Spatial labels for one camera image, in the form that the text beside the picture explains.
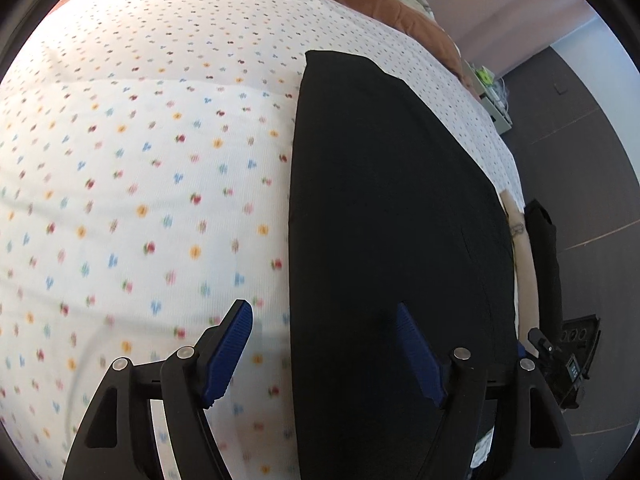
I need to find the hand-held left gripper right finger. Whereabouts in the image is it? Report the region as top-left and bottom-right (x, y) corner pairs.
(396, 302), (583, 480)

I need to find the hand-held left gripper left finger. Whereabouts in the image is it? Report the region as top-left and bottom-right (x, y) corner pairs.
(62, 299), (254, 480)

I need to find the black garment with yellow logo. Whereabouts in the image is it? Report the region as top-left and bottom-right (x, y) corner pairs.
(289, 50), (518, 480)

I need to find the person's right forearm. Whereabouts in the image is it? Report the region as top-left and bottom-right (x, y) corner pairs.
(500, 189), (541, 348)

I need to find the white dotted bed sheet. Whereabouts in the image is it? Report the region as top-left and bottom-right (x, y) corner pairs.
(0, 0), (523, 480)

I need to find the grey nightstand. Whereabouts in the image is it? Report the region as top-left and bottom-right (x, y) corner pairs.
(462, 60), (513, 133)

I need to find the brown blanket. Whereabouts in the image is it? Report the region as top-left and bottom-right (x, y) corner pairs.
(245, 0), (481, 106)

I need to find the pale pink curtain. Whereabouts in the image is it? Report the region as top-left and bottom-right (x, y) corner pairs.
(360, 0), (598, 78)

